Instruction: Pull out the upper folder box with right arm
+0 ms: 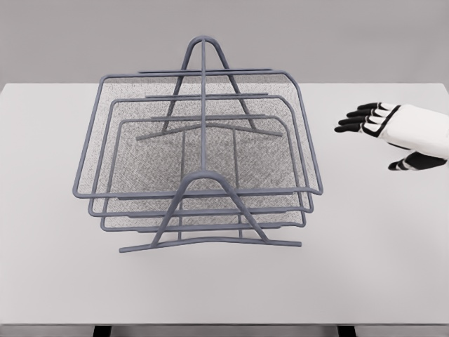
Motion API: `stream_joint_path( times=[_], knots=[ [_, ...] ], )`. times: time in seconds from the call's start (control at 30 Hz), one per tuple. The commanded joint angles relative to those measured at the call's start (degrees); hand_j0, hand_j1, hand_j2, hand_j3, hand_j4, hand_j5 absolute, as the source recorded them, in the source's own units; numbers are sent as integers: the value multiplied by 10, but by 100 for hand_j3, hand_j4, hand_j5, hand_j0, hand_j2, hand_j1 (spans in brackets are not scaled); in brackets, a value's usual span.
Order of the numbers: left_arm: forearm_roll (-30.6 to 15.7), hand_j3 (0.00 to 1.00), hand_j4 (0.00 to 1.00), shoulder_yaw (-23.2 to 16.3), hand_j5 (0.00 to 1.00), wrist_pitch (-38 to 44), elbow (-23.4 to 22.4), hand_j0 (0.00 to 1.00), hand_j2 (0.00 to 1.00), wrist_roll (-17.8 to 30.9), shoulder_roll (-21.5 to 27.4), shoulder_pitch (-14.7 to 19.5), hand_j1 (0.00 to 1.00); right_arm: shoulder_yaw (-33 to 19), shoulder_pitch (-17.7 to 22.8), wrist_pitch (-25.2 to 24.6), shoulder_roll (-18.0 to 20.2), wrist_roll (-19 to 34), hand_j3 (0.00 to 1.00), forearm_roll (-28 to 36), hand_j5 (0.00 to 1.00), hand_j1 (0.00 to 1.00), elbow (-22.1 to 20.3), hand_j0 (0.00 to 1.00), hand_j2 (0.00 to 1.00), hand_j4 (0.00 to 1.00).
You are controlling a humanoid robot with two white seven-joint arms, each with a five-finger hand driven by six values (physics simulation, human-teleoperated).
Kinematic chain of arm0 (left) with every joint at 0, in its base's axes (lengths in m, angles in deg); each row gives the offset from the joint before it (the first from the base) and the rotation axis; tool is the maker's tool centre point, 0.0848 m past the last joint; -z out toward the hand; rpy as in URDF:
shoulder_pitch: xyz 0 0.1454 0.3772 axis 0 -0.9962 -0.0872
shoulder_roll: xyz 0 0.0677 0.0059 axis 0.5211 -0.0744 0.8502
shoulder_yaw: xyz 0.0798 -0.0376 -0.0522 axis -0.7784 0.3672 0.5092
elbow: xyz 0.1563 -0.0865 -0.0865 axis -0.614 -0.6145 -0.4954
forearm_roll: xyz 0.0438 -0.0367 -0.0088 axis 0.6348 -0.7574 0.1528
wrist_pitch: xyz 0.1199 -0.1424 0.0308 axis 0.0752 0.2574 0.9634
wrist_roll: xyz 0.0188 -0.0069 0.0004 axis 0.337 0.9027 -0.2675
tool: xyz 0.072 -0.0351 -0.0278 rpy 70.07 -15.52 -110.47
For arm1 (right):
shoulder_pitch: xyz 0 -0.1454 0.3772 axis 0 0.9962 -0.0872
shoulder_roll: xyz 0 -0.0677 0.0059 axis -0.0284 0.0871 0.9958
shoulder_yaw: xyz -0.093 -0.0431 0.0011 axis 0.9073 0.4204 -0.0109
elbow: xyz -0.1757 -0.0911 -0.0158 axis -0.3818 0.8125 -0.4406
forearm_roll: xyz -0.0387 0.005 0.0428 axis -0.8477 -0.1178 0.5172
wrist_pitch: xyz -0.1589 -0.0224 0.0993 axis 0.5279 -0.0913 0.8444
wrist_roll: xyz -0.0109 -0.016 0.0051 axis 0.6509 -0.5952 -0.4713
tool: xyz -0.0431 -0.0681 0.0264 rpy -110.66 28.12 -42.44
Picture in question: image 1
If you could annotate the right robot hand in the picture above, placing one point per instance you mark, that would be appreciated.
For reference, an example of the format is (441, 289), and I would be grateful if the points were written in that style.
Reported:
(414, 126)

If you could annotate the small grey mesh tray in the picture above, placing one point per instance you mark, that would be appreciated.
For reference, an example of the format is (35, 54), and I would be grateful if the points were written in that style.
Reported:
(133, 228)

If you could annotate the large grey mesh tray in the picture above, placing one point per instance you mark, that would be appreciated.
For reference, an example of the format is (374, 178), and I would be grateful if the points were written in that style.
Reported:
(122, 193)

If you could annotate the medium grey mesh tray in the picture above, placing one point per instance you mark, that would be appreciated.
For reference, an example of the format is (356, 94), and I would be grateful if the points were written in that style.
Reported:
(122, 213)

